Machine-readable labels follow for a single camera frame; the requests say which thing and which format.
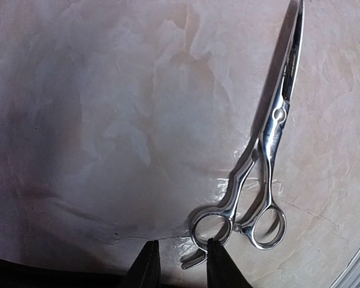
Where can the straight silver scissors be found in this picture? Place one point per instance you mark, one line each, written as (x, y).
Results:
(260, 153)

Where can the black zip tool case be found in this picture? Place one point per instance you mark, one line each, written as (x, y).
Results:
(16, 275)

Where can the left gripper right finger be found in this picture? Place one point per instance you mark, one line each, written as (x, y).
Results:
(221, 270)

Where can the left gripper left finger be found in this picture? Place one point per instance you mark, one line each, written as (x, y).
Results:
(145, 270)

